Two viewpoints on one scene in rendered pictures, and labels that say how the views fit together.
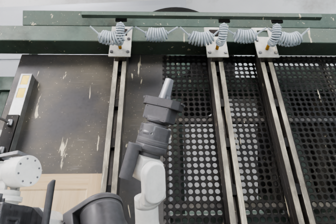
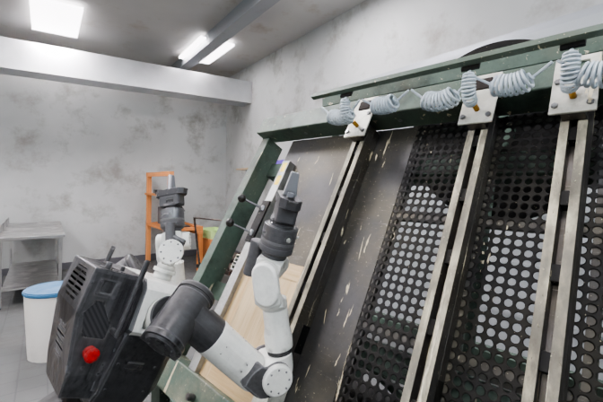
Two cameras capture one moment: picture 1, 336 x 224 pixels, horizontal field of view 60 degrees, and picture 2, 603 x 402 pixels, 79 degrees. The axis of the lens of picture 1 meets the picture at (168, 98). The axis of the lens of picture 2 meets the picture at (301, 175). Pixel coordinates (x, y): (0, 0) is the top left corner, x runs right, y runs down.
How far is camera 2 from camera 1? 74 cm
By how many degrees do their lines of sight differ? 48
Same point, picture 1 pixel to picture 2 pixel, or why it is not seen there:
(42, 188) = not seen: hidden behind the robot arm
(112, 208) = (186, 293)
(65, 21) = (356, 94)
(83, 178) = (297, 270)
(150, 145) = (263, 244)
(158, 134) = (269, 233)
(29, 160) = (172, 243)
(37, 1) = (397, 64)
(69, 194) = (284, 284)
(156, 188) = (264, 291)
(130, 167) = (249, 264)
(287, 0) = not seen: outside the picture
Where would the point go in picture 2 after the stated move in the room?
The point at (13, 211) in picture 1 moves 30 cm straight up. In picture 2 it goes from (111, 275) to (113, 149)
